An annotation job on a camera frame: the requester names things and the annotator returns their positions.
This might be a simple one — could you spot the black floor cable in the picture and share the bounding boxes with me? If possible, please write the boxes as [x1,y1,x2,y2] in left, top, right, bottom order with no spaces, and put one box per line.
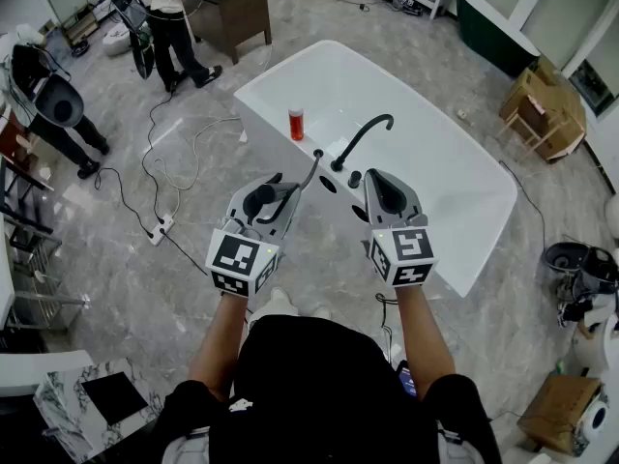
[140,88,176,224]
[159,228,210,278]
[93,165,155,239]
[499,159,548,251]

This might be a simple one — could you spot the person's black shirt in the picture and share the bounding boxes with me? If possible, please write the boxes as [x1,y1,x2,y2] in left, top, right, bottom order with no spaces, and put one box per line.
[149,314,504,464]

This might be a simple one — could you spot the red bottle with white cap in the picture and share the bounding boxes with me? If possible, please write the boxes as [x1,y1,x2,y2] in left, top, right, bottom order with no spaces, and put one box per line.
[287,107,306,142]

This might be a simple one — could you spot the dark wooden desk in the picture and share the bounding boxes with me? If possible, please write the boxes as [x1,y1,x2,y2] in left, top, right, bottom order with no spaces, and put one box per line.
[179,0,273,66]

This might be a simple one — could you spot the white floor cable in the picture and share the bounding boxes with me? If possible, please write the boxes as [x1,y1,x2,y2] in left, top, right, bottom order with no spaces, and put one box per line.
[152,115,242,222]

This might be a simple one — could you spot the black curved faucet spout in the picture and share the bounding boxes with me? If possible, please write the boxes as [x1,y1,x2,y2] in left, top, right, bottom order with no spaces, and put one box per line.
[330,113,396,173]

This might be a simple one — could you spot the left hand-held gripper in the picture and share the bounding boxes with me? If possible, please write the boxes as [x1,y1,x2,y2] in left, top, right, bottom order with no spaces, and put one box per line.
[205,172,302,299]

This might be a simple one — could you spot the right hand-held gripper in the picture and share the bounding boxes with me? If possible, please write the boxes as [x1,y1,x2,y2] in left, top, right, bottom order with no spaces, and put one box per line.
[363,167,439,289]

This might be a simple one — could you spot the white power strip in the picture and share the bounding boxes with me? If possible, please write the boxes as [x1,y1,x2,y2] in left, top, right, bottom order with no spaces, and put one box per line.
[147,213,176,247]

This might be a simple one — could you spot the marble countertop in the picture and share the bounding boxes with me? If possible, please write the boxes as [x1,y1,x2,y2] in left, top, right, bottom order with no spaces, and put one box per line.
[32,358,166,464]

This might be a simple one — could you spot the white bathtub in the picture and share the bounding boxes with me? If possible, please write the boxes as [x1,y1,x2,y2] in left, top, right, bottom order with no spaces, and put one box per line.
[233,40,518,299]

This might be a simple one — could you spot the black square panel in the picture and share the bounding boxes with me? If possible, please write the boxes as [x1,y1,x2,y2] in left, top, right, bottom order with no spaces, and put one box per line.
[80,371,150,427]

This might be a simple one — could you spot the person's right forearm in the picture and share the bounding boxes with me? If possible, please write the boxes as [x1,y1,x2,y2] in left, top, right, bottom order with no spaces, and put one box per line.
[395,285,457,401]

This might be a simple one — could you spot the metal wire rack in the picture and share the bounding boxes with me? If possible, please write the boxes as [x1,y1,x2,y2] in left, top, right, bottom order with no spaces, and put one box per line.
[0,213,91,333]

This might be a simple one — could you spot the small cardboard box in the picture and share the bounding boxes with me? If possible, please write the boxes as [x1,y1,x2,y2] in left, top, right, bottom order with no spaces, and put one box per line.
[516,372,604,457]

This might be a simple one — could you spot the person's left forearm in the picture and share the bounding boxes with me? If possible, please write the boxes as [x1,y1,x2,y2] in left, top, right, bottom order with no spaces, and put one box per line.
[187,291,251,401]

